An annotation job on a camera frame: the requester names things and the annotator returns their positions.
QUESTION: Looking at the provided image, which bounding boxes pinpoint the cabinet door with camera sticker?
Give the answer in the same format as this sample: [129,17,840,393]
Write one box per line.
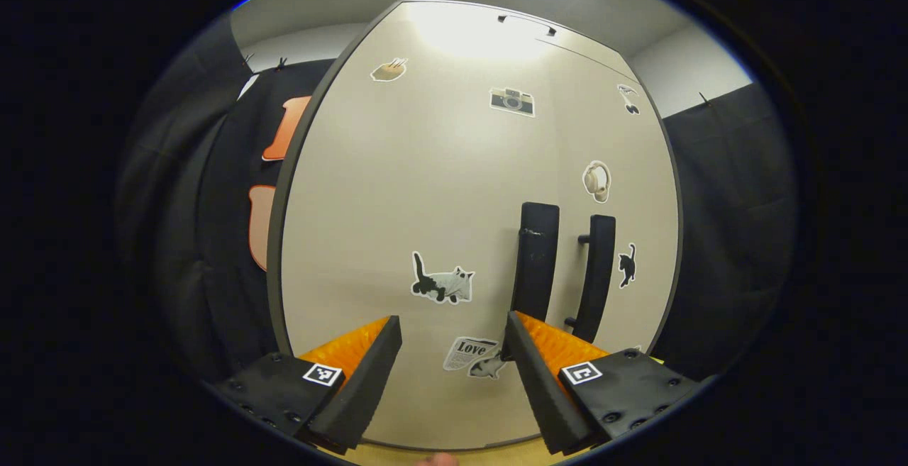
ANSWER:
[280,19,568,450]

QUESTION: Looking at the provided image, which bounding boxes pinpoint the slim drawer handle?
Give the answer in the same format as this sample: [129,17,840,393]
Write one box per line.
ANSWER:
[497,14,558,35]

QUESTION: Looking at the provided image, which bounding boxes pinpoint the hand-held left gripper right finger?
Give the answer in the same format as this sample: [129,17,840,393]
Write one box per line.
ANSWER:
[502,310,703,456]

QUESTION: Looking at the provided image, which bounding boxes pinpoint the black backdrop cloth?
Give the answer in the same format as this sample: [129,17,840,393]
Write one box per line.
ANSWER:
[649,83,799,382]
[117,16,334,383]

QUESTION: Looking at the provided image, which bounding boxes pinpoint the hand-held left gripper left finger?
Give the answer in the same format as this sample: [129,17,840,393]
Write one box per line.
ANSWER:
[213,315,403,455]

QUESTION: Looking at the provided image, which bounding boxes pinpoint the white shoe cabinet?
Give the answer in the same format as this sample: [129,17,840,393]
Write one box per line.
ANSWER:
[266,0,685,453]

